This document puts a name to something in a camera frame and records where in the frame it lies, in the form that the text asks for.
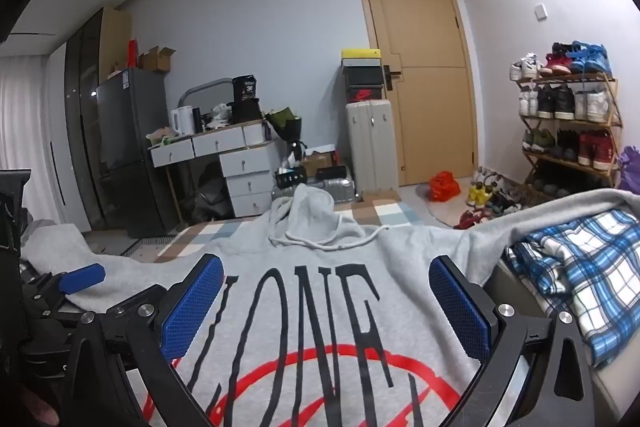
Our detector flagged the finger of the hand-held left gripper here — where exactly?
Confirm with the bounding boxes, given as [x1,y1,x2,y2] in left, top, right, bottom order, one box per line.
[22,263,107,323]

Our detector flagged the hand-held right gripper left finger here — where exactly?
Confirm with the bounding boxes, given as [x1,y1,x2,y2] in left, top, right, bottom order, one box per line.
[62,253,224,427]

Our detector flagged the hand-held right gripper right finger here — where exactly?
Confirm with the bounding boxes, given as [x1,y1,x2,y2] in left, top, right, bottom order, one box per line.
[429,255,596,427]

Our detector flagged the grey printed hoodie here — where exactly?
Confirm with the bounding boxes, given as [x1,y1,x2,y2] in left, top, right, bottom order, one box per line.
[20,183,640,427]

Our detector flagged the striped floor mat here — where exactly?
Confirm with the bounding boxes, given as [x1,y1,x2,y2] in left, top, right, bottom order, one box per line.
[120,234,166,258]

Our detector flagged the white curtain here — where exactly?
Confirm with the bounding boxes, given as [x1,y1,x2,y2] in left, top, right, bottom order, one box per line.
[0,54,68,223]

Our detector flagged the grey round rug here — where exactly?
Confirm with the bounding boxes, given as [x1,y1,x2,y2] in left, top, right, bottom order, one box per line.
[416,184,481,228]

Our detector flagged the black bag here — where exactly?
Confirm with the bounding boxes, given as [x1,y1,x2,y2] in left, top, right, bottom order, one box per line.
[197,162,233,218]

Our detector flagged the loose pile of shoes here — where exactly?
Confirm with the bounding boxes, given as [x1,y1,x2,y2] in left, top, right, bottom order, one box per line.
[452,166,531,230]

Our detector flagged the orange plastic bag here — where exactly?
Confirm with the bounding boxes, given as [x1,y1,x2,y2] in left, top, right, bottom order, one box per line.
[429,171,462,204]

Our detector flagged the dark glass wardrobe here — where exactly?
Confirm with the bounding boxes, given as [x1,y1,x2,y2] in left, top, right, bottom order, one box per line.
[65,9,108,230]

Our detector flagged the blue plaid shirt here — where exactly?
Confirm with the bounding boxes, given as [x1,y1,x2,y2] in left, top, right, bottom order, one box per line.
[505,209,640,368]

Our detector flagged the dark grey refrigerator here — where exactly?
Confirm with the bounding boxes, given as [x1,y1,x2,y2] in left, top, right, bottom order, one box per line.
[96,67,181,238]

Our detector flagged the white desk with drawers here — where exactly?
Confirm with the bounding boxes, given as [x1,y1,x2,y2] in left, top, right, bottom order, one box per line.
[147,119,281,218]

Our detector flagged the silver suitcase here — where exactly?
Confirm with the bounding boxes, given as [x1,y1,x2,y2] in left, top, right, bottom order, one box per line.
[271,177,357,205]

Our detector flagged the black speaker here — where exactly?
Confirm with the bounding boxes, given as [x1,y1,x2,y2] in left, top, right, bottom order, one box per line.
[275,166,346,188]

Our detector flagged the white electric kettle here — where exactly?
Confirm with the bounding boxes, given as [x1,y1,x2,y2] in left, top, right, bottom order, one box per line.
[170,106,195,136]

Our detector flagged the white drawer cabinet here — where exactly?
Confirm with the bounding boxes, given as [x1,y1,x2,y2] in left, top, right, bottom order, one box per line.
[345,99,399,202]

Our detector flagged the brown cardboard box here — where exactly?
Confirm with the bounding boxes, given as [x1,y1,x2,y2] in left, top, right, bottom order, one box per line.
[300,152,336,175]

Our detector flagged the wooden door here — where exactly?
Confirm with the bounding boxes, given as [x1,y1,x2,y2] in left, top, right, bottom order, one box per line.
[352,0,480,188]

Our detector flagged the dark wrapped flower bouquet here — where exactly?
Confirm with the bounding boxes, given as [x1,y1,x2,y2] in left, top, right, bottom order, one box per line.
[265,106,303,160]

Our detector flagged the tall flat cardboard box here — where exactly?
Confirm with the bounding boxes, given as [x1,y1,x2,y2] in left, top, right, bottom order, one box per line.
[100,7,132,80]

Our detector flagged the open cardboard box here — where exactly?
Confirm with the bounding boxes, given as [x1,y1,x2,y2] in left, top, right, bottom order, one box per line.
[137,46,177,72]

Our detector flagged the purple bag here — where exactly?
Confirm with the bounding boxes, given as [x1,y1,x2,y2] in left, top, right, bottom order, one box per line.
[617,146,640,192]

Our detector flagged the black tub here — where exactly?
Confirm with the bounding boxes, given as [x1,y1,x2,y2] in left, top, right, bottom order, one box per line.
[231,75,258,100]

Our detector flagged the rows of assorted shoes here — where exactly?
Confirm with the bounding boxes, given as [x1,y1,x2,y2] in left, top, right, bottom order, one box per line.
[509,41,616,198]

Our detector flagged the black red logo shoe box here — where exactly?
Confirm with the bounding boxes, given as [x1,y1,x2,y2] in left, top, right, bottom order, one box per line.
[345,85,385,104]

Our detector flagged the wooden shoe rack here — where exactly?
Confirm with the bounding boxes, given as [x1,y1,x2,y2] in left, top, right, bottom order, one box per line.
[515,74,623,202]

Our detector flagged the grey arched frame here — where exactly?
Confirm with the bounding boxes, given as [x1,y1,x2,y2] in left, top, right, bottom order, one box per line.
[179,78,233,108]

